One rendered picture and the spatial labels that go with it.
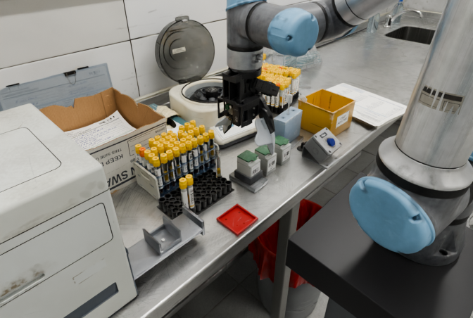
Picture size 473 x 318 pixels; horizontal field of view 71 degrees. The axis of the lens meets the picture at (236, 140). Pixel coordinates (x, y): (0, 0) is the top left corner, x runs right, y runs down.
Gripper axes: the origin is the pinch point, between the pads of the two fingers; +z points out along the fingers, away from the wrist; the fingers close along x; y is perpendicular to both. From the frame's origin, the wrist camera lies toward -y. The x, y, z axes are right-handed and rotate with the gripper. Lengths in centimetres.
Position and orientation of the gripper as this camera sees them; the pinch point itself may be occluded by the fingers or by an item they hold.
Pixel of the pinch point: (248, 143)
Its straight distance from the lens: 82.4
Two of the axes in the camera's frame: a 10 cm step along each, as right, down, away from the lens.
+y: -6.5, 4.0, -6.4
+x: 7.6, 3.5, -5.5
